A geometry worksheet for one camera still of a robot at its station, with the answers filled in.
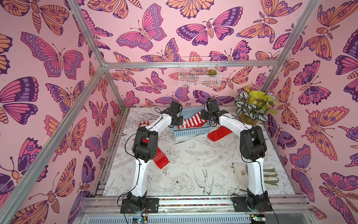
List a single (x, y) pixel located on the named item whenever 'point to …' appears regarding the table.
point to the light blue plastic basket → (187, 113)
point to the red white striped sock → (195, 121)
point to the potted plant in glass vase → (252, 106)
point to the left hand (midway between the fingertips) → (181, 120)
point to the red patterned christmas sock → (160, 158)
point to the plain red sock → (216, 134)
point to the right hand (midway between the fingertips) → (204, 112)
